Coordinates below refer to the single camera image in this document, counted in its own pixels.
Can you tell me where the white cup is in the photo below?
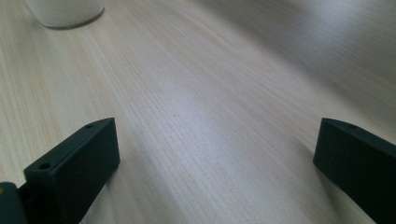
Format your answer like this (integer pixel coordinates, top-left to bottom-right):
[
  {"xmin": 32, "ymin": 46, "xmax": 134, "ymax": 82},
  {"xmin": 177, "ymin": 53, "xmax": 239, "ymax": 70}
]
[{"xmin": 26, "ymin": 0, "xmax": 106, "ymax": 30}]

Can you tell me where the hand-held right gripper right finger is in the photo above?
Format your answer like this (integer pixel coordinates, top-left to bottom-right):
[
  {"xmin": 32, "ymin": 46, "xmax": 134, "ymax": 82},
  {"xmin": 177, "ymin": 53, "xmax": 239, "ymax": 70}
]
[{"xmin": 312, "ymin": 117, "xmax": 396, "ymax": 224}]

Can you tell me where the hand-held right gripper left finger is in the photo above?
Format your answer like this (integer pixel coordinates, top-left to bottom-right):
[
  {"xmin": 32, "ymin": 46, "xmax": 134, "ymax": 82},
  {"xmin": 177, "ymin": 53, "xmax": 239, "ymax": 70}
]
[{"xmin": 23, "ymin": 117, "xmax": 121, "ymax": 224}]

